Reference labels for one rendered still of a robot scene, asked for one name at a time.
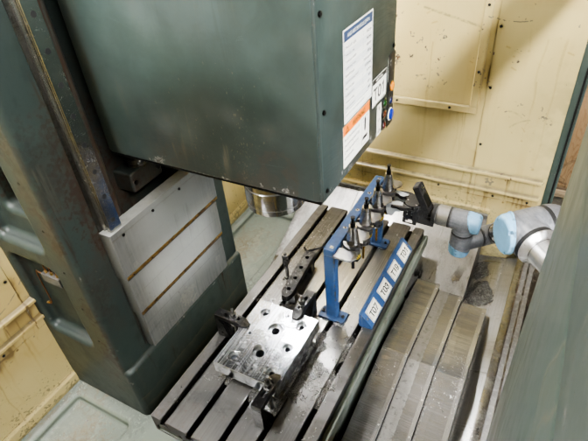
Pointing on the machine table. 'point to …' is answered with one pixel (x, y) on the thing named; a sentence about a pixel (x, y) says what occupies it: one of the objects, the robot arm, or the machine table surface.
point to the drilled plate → (238, 369)
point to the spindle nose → (270, 203)
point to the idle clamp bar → (298, 276)
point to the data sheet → (357, 64)
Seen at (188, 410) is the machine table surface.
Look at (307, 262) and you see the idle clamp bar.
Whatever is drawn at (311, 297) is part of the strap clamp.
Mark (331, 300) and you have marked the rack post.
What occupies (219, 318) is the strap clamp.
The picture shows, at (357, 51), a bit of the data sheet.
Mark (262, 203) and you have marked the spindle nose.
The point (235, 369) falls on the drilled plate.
